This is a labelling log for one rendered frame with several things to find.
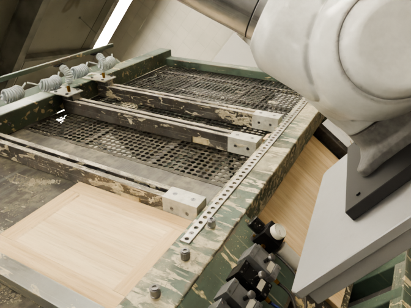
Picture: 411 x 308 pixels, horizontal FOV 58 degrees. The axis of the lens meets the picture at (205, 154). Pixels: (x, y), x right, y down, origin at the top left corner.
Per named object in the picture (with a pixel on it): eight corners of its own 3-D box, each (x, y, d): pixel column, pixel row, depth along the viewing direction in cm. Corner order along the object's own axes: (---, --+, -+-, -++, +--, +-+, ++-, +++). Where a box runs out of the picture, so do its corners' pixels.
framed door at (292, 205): (336, 311, 143) (340, 309, 142) (233, 211, 147) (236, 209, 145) (369, 192, 212) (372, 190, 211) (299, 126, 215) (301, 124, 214)
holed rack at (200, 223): (189, 244, 98) (189, 243, 98) (179, 241, 100) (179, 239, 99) (329, 76, 224) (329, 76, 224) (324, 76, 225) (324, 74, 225)
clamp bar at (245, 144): (253, 160, 146) (256, 104, 135) (46, 109, 197) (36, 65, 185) (262, 150, 154) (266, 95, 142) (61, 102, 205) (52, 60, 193)
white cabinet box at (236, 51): (353, 143, 455) (233, 32, 468) (319, 173, 484) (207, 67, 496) (355, 131, 508) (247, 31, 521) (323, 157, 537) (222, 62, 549)
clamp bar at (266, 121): (275, 134, 166) (280, 83, 154) (82, 94, 217) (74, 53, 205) (282, 126, 174) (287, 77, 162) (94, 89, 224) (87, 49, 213)
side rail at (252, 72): (316, 96, 225) (318, 79, 220) (166, 73, 272) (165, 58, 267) (319, 92, 231) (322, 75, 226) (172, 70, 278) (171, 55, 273)
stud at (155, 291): (156, 302, 83) (155, 293, 81) (147, 297, 84) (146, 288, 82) (162, 294, 84) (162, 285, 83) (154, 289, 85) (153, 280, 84)
